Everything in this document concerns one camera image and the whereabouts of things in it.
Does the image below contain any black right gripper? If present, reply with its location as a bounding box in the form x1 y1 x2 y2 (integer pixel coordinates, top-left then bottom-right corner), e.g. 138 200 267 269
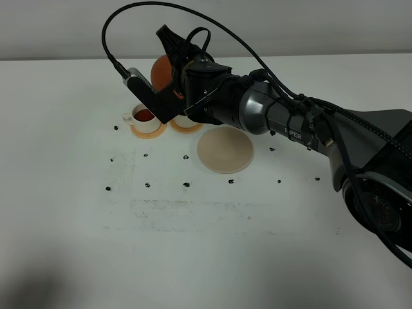
156 25 245 126

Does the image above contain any brown clay teapot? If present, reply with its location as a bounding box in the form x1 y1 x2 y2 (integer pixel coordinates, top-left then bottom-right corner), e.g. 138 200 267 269
151 55 173 91

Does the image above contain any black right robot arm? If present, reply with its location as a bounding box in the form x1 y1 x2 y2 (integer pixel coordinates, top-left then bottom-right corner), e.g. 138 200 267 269
156 26 411 265

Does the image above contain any beige round teapot plate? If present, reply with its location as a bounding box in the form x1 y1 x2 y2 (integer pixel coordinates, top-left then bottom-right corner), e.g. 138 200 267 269
197 127 254 174

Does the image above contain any right white teacup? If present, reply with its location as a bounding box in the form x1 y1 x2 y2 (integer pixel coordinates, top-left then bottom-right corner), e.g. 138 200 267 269
173 115 198 129

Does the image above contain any white teacup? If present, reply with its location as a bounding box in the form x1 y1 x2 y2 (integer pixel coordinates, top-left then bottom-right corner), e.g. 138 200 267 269
122 104 162 134
173 115 198 129

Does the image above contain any right orange saucer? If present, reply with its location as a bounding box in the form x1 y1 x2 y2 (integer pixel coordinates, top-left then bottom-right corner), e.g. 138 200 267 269
169 120 203 134

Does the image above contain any orange saucer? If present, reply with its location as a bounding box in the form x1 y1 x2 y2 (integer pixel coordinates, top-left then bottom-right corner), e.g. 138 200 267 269
169 120 203 134
130 122 168 140

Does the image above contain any left orange saucer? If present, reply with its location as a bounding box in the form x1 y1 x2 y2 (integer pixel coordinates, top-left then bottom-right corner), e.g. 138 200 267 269
130 122 168 140

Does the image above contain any left white teacup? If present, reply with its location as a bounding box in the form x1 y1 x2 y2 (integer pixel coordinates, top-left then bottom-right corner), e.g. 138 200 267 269
122 104 162 134

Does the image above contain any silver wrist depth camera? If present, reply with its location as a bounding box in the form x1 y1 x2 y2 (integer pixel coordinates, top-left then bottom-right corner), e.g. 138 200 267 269
123 68 157 103

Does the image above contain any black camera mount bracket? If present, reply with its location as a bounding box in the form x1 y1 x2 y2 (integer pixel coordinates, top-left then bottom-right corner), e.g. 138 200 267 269
135 83 186 124

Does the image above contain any black camera cable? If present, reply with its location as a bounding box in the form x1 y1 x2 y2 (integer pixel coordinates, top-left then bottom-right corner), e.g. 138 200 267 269
101 1 412 155

